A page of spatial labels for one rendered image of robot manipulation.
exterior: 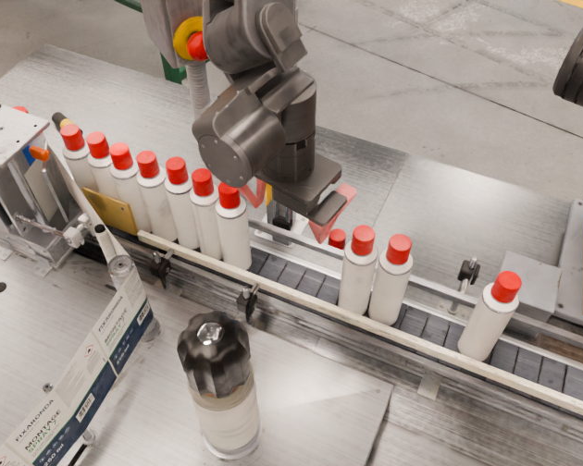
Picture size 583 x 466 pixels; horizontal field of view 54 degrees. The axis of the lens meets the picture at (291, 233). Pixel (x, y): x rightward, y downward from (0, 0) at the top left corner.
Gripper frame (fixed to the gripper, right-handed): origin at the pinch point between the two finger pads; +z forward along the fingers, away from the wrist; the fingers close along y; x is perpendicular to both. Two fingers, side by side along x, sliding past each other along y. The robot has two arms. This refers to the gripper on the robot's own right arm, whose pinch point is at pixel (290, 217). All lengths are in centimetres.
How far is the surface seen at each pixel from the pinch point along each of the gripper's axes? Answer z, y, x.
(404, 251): 13.0, 10.5, 13.1
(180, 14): -15.5, -22.0, 7.9
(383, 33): 122, -99, 216
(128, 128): 37, -67, 25
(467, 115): 122, -33, 181
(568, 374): 34, 39, 22
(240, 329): 3.6, 3.3, -14.0
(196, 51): -11.9, -19.2, 7.0
